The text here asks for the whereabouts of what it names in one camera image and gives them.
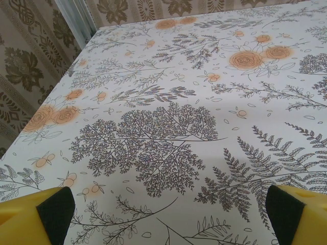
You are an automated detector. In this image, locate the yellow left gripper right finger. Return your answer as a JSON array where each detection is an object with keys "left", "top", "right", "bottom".
[{"left": 265, "top": 185, "right": 327, "bottom": 245}]

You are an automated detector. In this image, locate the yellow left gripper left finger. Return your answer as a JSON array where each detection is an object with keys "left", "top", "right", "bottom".
[{"left": 0, "top": 186, "right": 76, "bottom": 245}]

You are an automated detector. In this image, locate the white floral tablecloth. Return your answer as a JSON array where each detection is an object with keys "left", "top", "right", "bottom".
[{"left": 0, "top": 4, "right": 327, "bottom": 245}]

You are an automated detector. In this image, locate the aluminium frame post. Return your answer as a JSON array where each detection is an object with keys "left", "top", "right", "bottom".
[{"left": 54, "top": 0, "right": 99, "bottom": 51}]

